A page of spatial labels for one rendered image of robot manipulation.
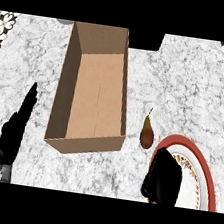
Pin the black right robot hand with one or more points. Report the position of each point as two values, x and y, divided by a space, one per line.
163 178

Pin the red rimmed white plate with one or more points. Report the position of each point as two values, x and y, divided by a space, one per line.
202 177

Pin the brown cardboard box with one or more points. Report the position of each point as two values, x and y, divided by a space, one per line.
93 91

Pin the brown pear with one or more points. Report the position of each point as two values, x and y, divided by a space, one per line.
147 134

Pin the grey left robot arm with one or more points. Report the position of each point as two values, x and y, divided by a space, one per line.
5 173

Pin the black appliance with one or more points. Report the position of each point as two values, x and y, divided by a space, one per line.
146 39

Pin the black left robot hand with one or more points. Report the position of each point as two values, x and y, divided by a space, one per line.
12 137

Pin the grey round object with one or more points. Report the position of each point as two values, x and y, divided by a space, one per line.
64 21

